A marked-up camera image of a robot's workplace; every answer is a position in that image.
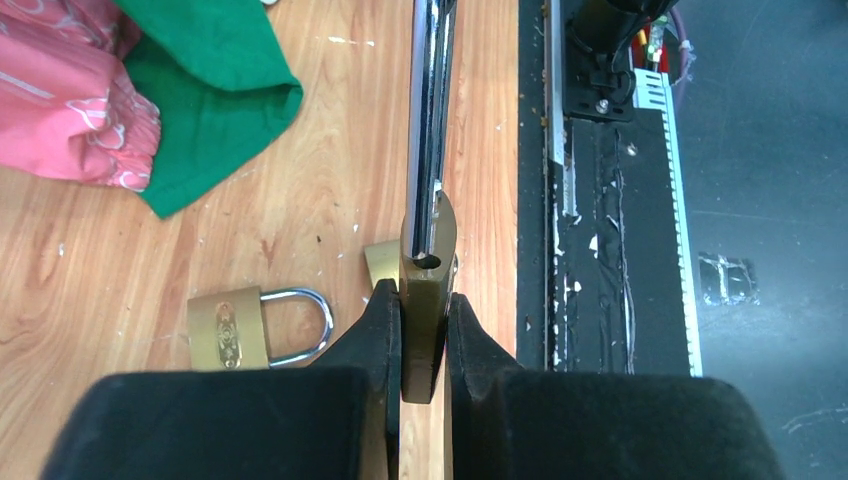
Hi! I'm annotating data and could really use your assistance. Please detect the small brass padlock with key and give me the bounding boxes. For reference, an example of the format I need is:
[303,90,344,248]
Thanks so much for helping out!
[399,1,457,404]

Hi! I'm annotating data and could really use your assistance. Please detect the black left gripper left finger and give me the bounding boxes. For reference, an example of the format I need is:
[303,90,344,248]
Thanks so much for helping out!
[41,279,401,479]

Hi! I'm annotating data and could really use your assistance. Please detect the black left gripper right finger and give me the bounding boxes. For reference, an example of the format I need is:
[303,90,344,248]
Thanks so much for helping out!
[446,294,784,479]

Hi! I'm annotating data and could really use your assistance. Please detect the green t-shirt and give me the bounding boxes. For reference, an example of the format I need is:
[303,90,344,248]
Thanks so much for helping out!
[117,0,305,219]

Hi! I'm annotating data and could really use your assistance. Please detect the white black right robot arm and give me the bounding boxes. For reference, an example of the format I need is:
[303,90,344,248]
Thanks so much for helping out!
[562,0,675,122]

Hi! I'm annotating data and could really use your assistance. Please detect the pink printed shirt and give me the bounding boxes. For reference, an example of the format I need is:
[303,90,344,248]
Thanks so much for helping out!
[1,0,161,192]

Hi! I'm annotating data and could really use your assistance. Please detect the large brass padlock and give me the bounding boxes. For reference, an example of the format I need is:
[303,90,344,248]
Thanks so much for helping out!
[363,239,400,290]

